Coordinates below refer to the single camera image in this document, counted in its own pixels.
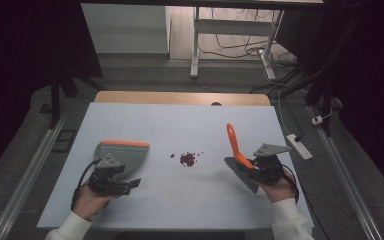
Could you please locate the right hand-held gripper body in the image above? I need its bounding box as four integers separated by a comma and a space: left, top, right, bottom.
250, 143, 292, 185

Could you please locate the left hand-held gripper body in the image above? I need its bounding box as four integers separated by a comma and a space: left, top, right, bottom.
88, 155, 132, 197

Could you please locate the grey brush with orange handle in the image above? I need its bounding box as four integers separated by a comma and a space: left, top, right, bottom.
223, 122, 261, 195

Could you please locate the grey dustpan with orange edge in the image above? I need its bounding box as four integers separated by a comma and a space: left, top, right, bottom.
94, 140, 151, 177

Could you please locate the pile of small red beans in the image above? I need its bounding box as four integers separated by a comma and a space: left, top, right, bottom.
169, 151, 204, 168

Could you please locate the person's right hand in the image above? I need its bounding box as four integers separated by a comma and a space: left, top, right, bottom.
259, 168, 298, 204

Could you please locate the person's left hand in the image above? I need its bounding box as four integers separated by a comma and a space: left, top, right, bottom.
72, 183, 118, 222

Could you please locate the white power strip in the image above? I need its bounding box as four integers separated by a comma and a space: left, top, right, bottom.
286, 133, 314, 161

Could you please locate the white foam board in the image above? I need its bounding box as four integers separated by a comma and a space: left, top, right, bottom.
36, 101, 316, 232

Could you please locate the black floor plate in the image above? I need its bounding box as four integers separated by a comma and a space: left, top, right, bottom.
51, 129, 78, 154

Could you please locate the wooden table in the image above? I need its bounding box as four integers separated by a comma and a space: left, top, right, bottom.
93, 90, 272, 107

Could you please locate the white panel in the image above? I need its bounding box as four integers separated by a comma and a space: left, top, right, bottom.
80, 3, 172, 55

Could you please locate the left hand-held gripper black cable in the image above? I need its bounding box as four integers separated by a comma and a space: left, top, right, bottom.
70, 159, 102, 212

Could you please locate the hand-held gripper black cable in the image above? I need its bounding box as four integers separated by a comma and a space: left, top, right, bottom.
70, 159, 102, 212
281, 163, 300, 204

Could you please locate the right hand-held gripper black cable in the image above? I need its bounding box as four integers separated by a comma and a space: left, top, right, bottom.
281, 163, 300, 204

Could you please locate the white power strip cable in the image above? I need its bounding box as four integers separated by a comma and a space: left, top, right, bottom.
277, 89, 293, 136

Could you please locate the aluminium floor rail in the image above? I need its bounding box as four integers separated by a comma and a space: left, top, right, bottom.
0, 112, 70, 240
307, 105, 384, 240

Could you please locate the tangle of black floor cables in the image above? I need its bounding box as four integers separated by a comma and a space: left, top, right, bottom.
197, 7, 298, 69

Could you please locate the white desk frame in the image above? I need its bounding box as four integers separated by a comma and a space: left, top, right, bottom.
189, 5, 285, 81

